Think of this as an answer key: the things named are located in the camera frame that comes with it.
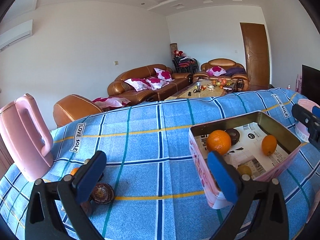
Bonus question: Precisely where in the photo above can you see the green round fruit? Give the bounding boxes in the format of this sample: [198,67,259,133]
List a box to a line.
[237,165,252,177]

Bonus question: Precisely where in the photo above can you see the large orange tangerine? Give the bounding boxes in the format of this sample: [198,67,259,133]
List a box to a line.
[206,130,232,155]

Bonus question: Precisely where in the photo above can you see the dark brown round fruit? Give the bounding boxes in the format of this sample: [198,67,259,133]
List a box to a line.
[225,128,240,146]

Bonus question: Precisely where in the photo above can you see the small orange tangerine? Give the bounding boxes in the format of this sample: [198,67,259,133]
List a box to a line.
[261,135,277,156]

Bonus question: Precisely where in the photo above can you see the pink cartoon cup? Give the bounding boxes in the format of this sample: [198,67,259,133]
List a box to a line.
[294,98,316,143]

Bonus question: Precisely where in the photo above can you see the orange tangerine on cloth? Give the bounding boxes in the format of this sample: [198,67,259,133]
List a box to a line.
[70,167,79,176]

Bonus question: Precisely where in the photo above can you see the dark brown fruit half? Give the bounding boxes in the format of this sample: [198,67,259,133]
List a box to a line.
[91,183,115,204]

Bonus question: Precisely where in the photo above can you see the black television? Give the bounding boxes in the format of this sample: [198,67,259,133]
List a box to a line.
[302,65,320,101]

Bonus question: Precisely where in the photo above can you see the blue plaid tablecloth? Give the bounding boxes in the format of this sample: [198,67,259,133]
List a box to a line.
[0,87,320,240]

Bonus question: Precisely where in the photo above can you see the brown leather armchair near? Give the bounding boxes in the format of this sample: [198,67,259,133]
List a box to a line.
[53,94,103,127]

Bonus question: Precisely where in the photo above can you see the brown leather armchair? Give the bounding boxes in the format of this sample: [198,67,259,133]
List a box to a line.
[53,94,103,127]
[193,58,250,92]

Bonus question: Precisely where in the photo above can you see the pink electric kettle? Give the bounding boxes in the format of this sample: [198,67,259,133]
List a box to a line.
[1,93,53,182]

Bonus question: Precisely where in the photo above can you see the purple blanket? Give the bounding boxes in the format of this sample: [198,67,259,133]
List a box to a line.
[225,67,247,77]

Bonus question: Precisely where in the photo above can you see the brown wooden door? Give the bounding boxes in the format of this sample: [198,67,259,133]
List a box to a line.
[240,23,270,87]

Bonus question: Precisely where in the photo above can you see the wooden coffee table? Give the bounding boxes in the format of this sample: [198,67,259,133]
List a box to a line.
[166,79,238,100]

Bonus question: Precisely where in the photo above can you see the white magenta armchair pillow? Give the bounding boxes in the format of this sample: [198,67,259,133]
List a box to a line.
[206,66,226,77]

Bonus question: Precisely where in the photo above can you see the brown leather armchair far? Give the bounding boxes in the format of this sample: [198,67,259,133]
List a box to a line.
[193,58,250,92]

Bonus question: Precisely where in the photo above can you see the white magenta pillow left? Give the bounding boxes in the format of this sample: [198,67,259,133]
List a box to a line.
[124,78,151,92]

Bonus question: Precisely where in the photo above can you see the brown leather three-seat sofa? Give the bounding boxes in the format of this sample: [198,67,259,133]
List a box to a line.
[107,64,192,105]

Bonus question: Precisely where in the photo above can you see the white magenta pillow middle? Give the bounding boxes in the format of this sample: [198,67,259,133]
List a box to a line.
[145,77,169,90]

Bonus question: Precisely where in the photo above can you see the stacked dark chairs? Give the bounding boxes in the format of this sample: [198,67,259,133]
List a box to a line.
[172,50,199,74]

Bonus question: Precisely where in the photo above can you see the white magenta pillow right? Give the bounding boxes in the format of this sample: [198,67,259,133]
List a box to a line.
[154,68,173,82]

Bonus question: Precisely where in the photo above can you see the white wall air conditioner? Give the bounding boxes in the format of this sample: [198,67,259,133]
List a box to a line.
[0,20,33,51]

